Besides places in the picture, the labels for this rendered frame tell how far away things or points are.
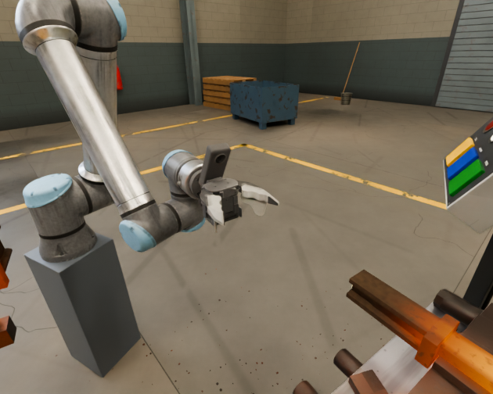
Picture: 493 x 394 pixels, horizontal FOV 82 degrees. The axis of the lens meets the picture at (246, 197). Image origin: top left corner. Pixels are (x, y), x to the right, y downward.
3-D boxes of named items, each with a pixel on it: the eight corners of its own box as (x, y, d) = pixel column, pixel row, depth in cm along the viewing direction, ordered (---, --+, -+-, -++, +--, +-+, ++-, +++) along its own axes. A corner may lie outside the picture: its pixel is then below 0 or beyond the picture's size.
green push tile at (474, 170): (449, 195, 60) (482, 169, 55) (447, 182, 66) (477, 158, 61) (456, 200, 60) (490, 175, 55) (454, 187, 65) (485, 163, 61)
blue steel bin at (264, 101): (230, 118, 603) (229, 82, 570) (262, 114, 639) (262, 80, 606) (261, 129, 509) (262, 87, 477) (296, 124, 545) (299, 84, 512)
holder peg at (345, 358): (331, 366, 40) (333, 354, 39) (343, 356, 41) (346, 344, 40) (355, 391, 37) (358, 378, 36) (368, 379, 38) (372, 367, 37)
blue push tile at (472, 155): (447, 178, 68) (476, 154, 63) (446, 168, 73) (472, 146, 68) (454, 183, 67) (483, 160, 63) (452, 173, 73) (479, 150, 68)
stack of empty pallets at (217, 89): (202, 105, 757) (199, 77, 725) (228, 102, 809) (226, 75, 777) (232, 112, 673) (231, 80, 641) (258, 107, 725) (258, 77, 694)
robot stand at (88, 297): (71, 356, 132) (23, 254, 105) (110, 320, 149) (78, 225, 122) (102, 378, 123) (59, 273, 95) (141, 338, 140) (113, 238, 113)
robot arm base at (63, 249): (29, 252, 105) (19, 231, 101) (77, 227, 120) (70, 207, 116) (60, 268, 97) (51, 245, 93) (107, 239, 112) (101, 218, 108)
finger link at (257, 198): (282, 217, 59) (243, 208, 63) (283, 191, 56) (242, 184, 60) (277, 224, 57) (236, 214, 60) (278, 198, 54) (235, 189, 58)
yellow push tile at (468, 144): (445, 165, 75) (471, 143, 71) (445, 157, 81) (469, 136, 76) (451, 170, 75) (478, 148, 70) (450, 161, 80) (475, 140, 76)
